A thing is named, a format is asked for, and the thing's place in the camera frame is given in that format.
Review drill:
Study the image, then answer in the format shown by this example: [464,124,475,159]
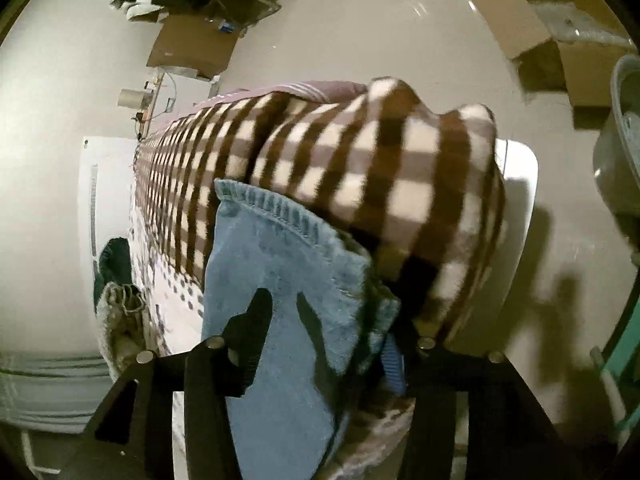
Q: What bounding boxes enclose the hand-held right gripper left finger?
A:
[60,288,274,480]

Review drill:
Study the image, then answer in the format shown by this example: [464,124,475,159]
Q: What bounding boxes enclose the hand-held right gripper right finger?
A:
[380,320,608,480]

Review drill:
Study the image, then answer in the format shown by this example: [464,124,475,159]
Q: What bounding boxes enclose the blue denim pants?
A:
[200,178,402,480]

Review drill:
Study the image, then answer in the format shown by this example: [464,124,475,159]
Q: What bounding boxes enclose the white patterned bed sheet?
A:
[127,205,416,480]

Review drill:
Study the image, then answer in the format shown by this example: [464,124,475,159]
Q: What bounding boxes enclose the beige knitted cloth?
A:
[95,282,151,386]

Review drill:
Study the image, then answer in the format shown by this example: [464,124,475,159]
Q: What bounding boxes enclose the dark green cloth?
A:
[98,238,133,291]

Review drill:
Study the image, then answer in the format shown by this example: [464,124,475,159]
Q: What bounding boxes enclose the brown checked blanket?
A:
[134,77,507,342]

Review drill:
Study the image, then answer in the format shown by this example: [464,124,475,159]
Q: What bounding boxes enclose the white air conditioner unit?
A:
[0,352,118,433]

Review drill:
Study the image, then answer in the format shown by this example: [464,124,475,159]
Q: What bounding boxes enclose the flat cardboard sheet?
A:
[146,12,246,77]

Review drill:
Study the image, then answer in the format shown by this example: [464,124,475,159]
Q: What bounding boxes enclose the grey plastic basin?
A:
[593,55,640,221]

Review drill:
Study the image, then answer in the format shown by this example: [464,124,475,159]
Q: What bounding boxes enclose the open cardboard box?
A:
[467,0,638,111]

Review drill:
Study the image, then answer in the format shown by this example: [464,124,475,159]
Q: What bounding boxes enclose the white bed frame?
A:
[447,138,540,356]

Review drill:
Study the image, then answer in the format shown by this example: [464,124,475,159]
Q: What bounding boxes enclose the teal chair frame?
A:
[590,280,640,456]

